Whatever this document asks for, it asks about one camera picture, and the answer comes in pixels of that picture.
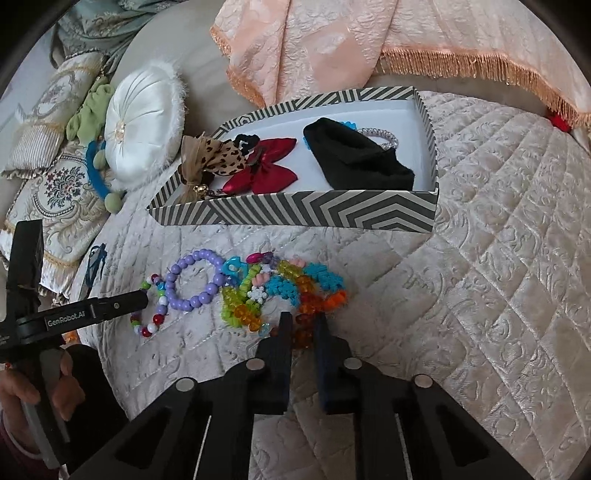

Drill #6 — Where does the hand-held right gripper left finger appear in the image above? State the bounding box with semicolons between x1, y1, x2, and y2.
81;311;294;480

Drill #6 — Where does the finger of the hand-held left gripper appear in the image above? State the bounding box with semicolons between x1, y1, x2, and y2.
95;290;149;324

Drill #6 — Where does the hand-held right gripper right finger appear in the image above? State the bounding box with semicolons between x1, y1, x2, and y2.
314;313;536;480

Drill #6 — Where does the amber bracelet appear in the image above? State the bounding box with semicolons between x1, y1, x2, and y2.
277;311;321;354

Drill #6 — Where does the pile of colourful bead bracelets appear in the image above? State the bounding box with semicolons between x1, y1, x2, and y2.
130;249;348;342

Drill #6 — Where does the striped cardboard box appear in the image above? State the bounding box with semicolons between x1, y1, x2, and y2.
147;85;439;232

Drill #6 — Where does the red satin hair bow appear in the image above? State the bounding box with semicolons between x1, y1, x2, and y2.
223;137;298;195

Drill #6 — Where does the black scrunchie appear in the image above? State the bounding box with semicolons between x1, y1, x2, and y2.
233;132;262;153

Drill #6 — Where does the black cloth pouch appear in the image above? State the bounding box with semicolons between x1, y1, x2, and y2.
302;117;415;191

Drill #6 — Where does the clear bead bracelet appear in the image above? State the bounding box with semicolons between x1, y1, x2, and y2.
355;128;400;151

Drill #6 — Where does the person's left forearm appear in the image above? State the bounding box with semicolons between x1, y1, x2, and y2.
0;411;49;480

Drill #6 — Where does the person's left hand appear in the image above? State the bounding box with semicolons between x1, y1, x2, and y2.
0;348;86;444

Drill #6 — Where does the floral embroidered pillow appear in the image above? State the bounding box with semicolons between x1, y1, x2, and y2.
0;141;123;296

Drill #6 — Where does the green plush toy blue band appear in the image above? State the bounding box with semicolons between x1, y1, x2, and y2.
66;76;126;214

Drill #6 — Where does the cream quilted bedspread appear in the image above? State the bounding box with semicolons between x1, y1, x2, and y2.
39;90;591;480

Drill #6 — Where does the striped damask bolster pillow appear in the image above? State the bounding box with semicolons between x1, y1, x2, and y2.
2;51;109;181

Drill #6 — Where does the white round satin cushion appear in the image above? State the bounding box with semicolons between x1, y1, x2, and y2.
104;60;188;192

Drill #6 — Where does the taupe upholstered backrest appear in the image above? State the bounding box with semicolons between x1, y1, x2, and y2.
111;0;555;121

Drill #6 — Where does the teal damask cloth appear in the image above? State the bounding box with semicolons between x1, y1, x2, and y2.
44;0;190;75

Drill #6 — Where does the peach fringed blanket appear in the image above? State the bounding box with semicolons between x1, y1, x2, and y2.
210;0;591;134

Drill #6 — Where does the blue cord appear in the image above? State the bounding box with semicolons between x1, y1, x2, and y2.
84;244;108;291

